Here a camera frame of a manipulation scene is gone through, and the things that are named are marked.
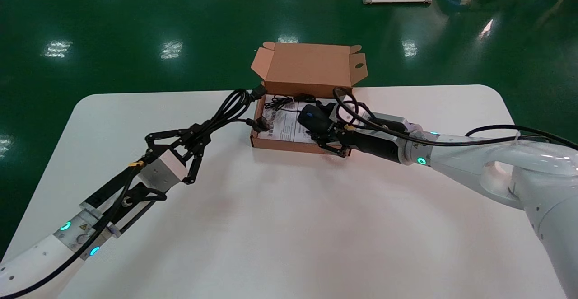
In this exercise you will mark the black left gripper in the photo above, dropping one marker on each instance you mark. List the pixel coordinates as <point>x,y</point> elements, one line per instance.
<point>144,195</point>

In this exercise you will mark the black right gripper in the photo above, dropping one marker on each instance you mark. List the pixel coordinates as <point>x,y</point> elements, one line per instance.
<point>370,145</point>

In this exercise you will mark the brown cardboard storage box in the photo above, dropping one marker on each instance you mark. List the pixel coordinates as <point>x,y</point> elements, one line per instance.
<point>311,66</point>

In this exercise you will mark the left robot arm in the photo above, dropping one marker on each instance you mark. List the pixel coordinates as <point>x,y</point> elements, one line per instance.
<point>40,254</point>

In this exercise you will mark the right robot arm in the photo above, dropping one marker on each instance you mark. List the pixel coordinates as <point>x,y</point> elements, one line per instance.
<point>496,163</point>

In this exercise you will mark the white printed paper sheet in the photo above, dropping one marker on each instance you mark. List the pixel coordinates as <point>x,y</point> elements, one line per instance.
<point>284,127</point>

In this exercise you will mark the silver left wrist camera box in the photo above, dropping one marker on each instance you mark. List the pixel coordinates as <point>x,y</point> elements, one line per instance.
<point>165,170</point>

